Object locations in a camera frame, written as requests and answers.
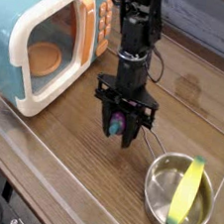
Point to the purple toy eggplant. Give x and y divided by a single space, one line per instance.
117 124

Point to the blue toy microwave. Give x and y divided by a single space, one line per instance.
80 28

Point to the orange microwave turntable plate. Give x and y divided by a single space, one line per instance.
44 58

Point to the silver pot with wire handle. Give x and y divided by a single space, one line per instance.
163 177

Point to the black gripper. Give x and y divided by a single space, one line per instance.
126 92

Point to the yellow toy corn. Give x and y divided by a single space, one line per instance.
186 191

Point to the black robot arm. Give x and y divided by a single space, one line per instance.
140 27

